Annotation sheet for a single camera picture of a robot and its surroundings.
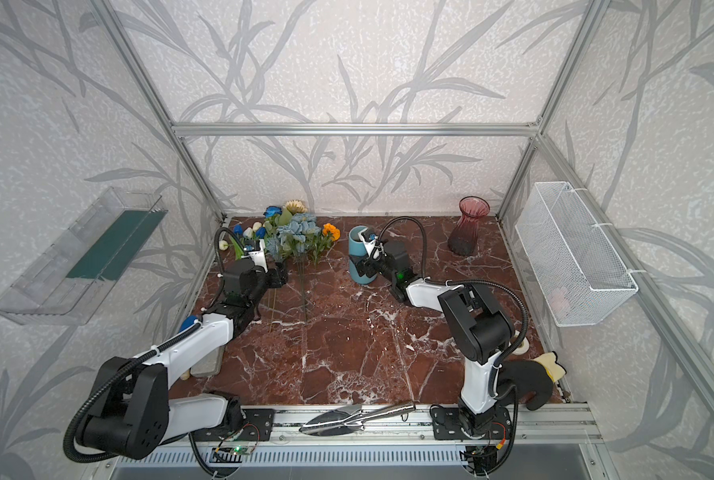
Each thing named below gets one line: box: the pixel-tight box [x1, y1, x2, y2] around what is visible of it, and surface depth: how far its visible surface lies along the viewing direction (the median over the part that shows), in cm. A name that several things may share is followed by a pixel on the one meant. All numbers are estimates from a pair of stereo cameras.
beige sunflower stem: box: [286, 199, 308, 216], surface depth 118 cm
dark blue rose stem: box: [263, 205, 283, 223], surface depth 117 cm
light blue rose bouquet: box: [266, 213, 321, 322], surface depth 106 cm
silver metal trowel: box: [299, 402, 416, 436], surface depth 76 cm
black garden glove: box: [497, 351, 567, 411], surface depth 82 cm
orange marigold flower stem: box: [308, 222, 341, 265], surface depth 110 cm
